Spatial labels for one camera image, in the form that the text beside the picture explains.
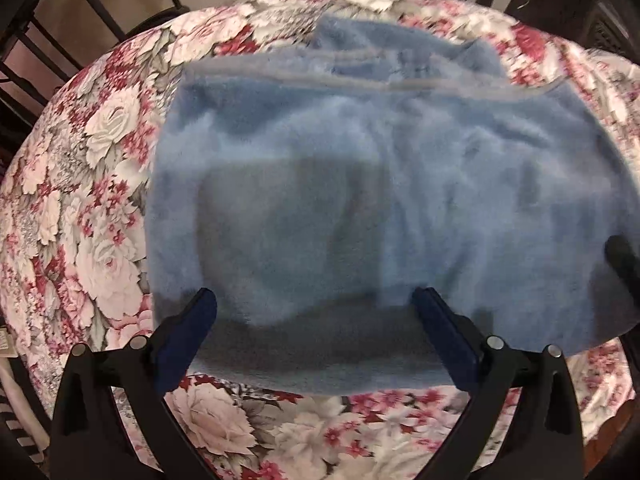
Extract blue fleece zip jacket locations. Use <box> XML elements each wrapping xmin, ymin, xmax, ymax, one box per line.
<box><xmin>145</xmin><ymin>16</ymin><xmax>639</xmax><ymax>394</ymax></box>

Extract striped folded clothes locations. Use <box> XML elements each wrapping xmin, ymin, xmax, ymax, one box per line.
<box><xmin>0</xmin><ymin>328</ymin><xmax>49</xmax><ymax>466</ymax></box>

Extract floral pink bed cover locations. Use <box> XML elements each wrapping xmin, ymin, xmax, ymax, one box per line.
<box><xmin>1</xmin><ymin>0</ymin><xmax>639</xmax><ymax>479</ymax></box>

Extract dark carved wooden cabinet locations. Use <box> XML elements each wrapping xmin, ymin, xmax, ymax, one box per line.
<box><xmin>506</xmin><ymin>0</ymin><xmax>639</xmax><ymax>63</ymax></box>

